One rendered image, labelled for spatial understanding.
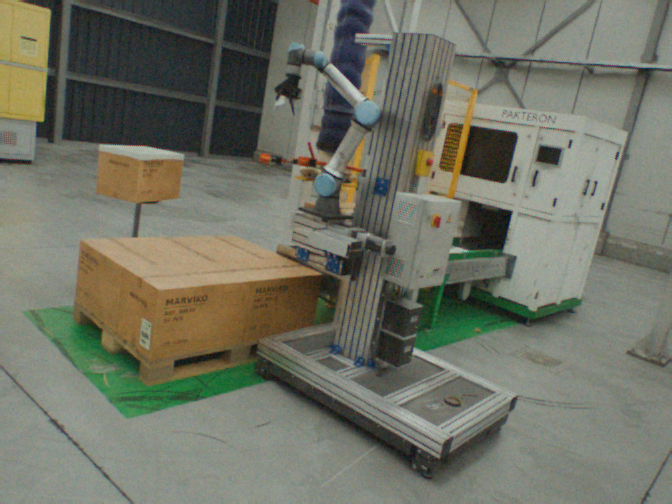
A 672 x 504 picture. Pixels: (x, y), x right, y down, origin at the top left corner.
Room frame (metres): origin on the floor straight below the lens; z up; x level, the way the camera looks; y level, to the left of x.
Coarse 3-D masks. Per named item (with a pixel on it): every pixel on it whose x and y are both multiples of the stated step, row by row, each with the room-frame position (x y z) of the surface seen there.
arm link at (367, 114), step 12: (360, 108) 2.88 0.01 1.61; (372, 108) 2.87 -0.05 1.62; (360, 120) 2.87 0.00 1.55; (372, 120) 2.87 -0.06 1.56; (348, 132) 2.92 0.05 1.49; (360, 132) 2.90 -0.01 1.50; (348, 144) 2.90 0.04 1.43; (336, 156) 2.92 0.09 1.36; (348, 156) 2.92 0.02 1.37; (324, 168) 2.93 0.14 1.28; (336, 168) 2.91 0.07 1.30; (324, 180) 2.89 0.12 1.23; (336, 180) 2.91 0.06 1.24; (324, 192) 2.90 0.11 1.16
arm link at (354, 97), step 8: (328, 64) 3.08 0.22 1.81; (320, 72) 3.10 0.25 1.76; (328, 72) 3.07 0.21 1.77; (336, 72) 3.07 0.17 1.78; (328, 80) 3.09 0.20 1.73; (336, 80) 3.06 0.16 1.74; (344, 80) 3.07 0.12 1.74; (336, 88) 3.08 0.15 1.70; (344, 88) 3.05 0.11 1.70; (352, 88) 3.06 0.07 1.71; (344, 96) 3.07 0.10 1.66; (352, 96) 3.05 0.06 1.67; (360, 96) 3.05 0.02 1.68; (352, 104) 3.07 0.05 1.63
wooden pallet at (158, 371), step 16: (80, 304) 3.32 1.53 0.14; (80, 320) 3.32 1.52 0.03; (96, 320) 3.16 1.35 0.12; (112, 336) 3.01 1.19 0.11; (112, 352) 3.01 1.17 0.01; (208, 352) 2.99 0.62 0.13; (224, 352) 3.16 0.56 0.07; (240, 352) 3.16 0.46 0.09; (144, 368) 2.75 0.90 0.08; (160, 368) 2.77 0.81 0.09; (176, 368) 2.93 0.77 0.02; (192, 368) 2.97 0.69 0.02; (208, 368) 3.01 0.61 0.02; (224, 368) 3.08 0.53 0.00
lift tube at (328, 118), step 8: (344, 0) 3.72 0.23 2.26; (336, 104) 3.69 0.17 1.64; (328, 112) 3.72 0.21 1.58; (336, 112) 3.69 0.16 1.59; (344, 112) 3.70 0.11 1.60; (328, 120) 3.70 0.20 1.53; (336, 120) 3.68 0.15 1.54; (344, 120) 3.70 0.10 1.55; (328, 128) 3.71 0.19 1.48; (336, 128) 3.70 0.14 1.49; (344, 128) 3.72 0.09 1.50; (320, 136) 3.73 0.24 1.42; (328, 136) 3.69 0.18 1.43; (336, 136) 3.69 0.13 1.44; (344, 136) 3.71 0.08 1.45; (336, 144) 3.69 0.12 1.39
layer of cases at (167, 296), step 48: (96, 240) 3.42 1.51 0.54; (144, 240) 3.64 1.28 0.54; (192, 240) 3.87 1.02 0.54; (240, 240) 4.14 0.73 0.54; (96, 288) 3.19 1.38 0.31; (144, 288) 2.82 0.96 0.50; (192, 288) 2.87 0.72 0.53; (240, 288) 3.11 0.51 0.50; (288, 288) 3.39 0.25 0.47; (144, 336) 2.78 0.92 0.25; (192, 336) 2.90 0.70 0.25; (240, 336) 3.15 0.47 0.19
